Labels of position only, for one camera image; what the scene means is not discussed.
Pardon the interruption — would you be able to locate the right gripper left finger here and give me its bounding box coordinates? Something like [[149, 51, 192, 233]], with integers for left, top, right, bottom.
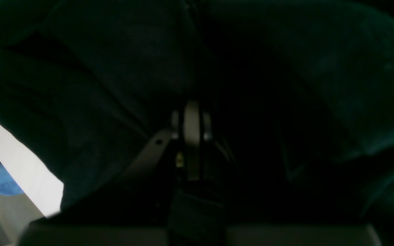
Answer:
[[19, 101, 201, 246]]

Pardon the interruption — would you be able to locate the black T-shirt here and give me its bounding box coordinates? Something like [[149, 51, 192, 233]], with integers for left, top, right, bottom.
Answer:
[[0, 0, 394, 246]]

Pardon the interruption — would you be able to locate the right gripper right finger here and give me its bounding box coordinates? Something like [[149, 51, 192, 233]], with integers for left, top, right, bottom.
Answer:
[[200, 111, 382, 246]]

